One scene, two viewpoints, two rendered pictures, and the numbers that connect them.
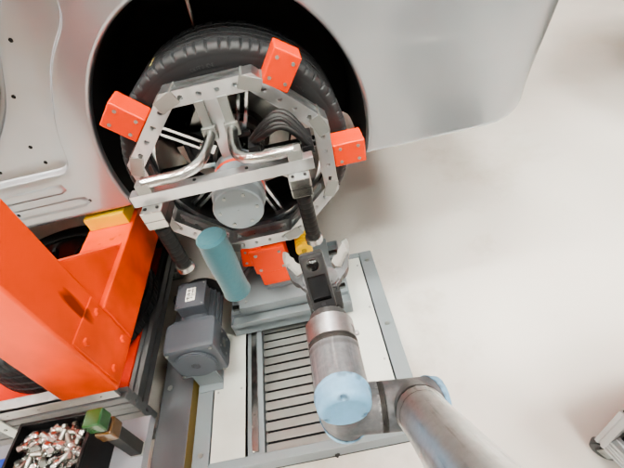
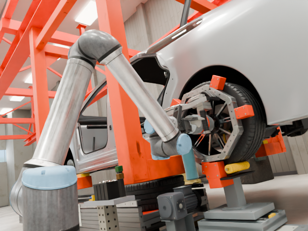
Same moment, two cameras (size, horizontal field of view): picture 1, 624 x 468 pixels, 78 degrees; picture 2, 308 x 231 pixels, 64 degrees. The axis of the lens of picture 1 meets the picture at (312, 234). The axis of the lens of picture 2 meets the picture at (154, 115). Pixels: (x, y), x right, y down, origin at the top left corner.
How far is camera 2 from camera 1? 1.32 m
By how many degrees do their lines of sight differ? 68
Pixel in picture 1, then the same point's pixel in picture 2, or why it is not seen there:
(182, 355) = (162, 198)
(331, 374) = not seen: hidden behind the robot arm
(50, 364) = (123, 161)
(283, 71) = (215, 81)
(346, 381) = not seen: hidden behind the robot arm
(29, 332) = (123, 144)
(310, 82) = (232, 89)
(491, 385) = not seen: outside the picture
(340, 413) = (147, 125)
